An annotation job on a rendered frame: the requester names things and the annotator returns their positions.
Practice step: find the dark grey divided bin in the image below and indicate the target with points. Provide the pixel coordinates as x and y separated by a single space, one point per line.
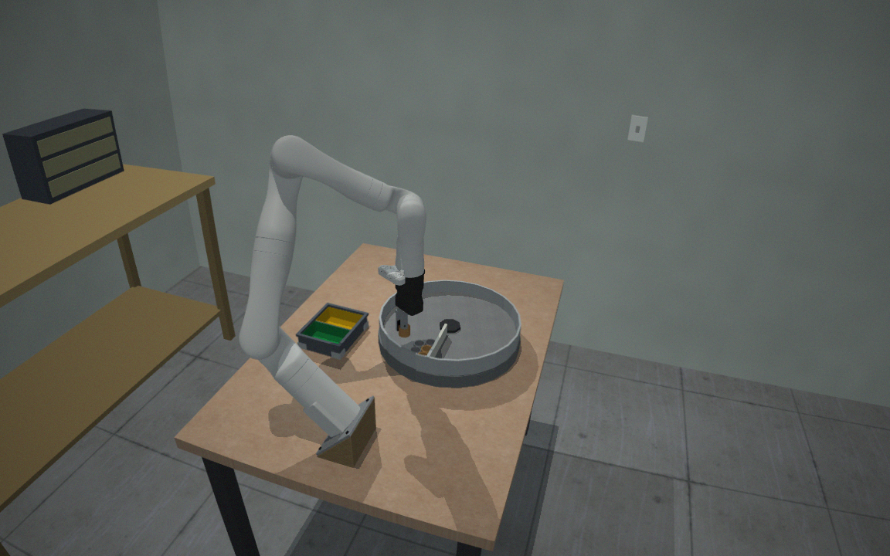
326 338

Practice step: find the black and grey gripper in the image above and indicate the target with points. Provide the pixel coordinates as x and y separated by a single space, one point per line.
408 276

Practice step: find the grey round turntable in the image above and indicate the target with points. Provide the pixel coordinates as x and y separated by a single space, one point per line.
466 320

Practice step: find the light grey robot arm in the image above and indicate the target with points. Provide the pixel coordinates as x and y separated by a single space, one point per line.
260 336

